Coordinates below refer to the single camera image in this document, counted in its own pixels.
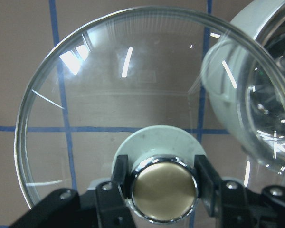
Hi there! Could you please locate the pale green electric pot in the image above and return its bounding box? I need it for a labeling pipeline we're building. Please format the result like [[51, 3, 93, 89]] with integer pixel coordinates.
[[201, 0, 285, 175]]

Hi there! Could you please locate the glass pot lid with knob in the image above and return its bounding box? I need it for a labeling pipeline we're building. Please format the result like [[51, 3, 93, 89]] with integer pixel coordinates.
[[12, 6, 285, 228]]

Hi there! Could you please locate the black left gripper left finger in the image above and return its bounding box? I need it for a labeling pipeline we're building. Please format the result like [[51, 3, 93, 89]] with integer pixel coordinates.
[[111, 155, 130, 198]]

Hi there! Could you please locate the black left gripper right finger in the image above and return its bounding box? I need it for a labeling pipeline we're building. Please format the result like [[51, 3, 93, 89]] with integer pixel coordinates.
[[194, 155, 222, 217]]

